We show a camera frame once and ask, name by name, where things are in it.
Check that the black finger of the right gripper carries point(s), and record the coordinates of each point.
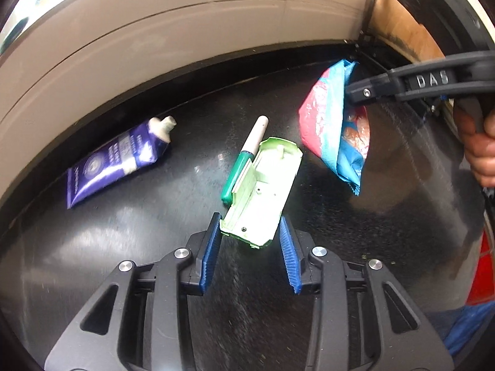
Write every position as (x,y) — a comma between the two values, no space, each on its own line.
(406,83)

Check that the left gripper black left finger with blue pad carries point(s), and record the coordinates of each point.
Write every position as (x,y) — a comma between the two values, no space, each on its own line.
(138,317)

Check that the green white plastic case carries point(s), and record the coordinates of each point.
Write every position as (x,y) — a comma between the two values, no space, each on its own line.
(261,192)

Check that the blue red snack wrapper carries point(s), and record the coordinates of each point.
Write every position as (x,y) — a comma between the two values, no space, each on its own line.
(336,133)

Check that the person's right hand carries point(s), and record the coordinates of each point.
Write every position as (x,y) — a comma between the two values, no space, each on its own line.
(479,147)

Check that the purple toothpaste tube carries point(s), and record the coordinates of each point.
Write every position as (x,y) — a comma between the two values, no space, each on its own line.
(137,148)

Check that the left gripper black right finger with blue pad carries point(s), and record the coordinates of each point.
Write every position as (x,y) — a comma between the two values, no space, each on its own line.
(392,332)

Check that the green white marker pen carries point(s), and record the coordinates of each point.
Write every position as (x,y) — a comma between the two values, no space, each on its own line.
(248,152)

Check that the black metal rack frame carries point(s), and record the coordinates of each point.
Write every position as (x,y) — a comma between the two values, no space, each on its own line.
(391,23)

